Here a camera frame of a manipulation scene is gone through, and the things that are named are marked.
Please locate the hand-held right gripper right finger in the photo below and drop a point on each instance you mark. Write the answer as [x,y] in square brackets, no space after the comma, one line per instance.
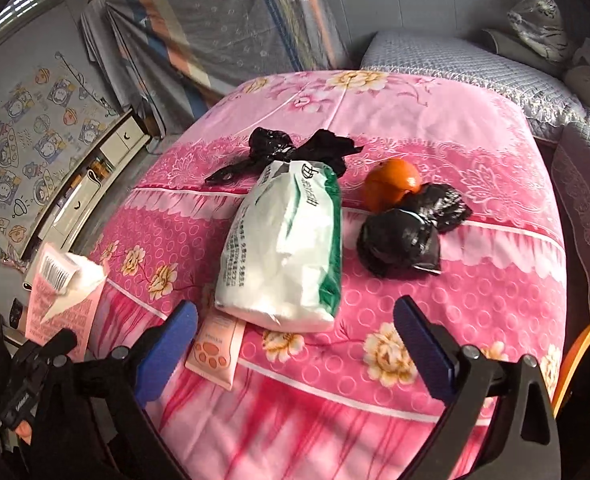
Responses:
[422,350]

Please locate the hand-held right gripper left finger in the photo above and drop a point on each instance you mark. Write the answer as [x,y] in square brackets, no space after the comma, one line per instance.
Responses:
[167,355]

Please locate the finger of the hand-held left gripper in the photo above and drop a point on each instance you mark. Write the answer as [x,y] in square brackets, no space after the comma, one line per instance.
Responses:
[45,352]

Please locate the pink carton box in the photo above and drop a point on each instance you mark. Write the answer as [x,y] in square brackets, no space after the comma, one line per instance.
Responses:
[65,310]

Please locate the white green plastic bag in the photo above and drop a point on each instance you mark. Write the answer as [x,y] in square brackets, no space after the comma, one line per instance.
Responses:
[280,250]

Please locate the pink paw print tube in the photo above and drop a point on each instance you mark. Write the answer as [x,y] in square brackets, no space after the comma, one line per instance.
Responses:
[215,352]

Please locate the crumpled black plastic bag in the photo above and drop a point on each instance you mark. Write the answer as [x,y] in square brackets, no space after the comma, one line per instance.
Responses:
[442,205]
[397,242]

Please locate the pink floral bedsheet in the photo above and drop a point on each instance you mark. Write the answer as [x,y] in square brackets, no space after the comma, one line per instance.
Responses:
[325,410]

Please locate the orange fruit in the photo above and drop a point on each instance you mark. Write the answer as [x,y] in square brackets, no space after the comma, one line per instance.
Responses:
[390,185]

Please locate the white low cabinet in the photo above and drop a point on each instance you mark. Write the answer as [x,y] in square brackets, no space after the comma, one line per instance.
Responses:
[120,137]

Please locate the grey quilted sofa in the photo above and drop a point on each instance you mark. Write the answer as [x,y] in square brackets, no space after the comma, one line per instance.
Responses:
[475,65]

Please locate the white hanging cloth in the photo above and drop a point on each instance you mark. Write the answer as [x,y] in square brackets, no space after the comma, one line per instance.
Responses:
[97,45]

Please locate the grey bolster pillow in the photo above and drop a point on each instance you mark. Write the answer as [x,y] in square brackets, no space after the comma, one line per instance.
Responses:
[505,42]

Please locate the grey striped sheet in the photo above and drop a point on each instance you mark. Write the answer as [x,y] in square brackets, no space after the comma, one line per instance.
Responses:
[235,35]

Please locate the tiger plush in plastic bag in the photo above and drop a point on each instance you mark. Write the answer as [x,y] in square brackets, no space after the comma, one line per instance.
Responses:
[542,25]

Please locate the cartoon wall poster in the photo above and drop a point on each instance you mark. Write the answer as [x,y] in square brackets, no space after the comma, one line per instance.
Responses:
[25,150]

